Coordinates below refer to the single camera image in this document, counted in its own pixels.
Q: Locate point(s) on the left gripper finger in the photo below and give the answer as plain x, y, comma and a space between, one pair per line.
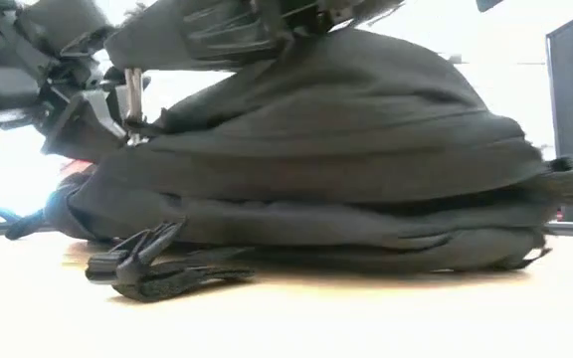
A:
92, 129

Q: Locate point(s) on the black backpack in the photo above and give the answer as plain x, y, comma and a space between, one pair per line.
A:
316, 164

